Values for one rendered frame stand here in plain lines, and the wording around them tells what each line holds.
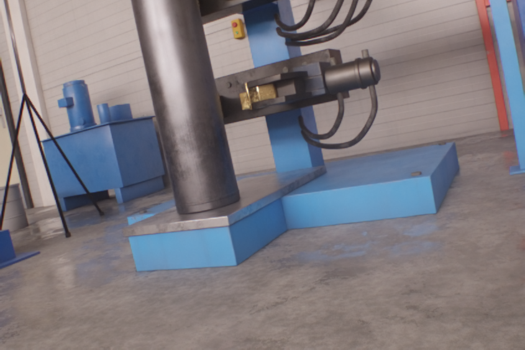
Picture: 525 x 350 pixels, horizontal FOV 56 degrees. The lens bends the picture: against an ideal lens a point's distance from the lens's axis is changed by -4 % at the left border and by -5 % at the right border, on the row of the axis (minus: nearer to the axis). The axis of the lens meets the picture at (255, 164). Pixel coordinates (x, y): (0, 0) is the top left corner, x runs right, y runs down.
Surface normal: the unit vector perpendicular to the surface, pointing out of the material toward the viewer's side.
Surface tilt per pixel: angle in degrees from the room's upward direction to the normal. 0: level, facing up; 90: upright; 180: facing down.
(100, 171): 90
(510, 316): 0
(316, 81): 90
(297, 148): 90
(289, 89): 90
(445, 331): 0
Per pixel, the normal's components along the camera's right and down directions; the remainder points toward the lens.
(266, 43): -0.44, 0.17
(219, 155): 0.70, -0.10
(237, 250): 0.87, -0.15
